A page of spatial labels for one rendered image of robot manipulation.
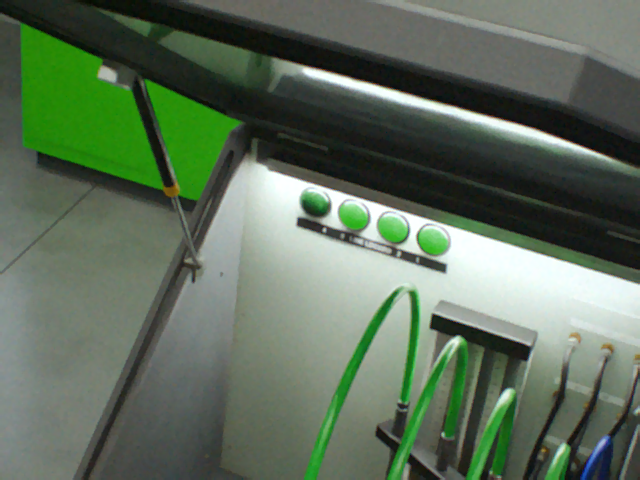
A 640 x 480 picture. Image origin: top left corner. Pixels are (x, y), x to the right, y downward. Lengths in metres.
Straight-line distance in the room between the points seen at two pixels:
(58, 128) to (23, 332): 1.06
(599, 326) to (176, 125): 2.82
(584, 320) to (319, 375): 0.44
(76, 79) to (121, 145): 0.29
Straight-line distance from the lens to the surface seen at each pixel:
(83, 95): 4.40
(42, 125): 4.56
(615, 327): 1.60
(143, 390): 1.60
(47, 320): 3.79
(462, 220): 1.55
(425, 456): 1.67
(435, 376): 1.35
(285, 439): 1.91
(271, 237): 1.72
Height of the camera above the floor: 2.16
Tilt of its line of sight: 30 degrees down
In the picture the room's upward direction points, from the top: 8 degrees clockwise
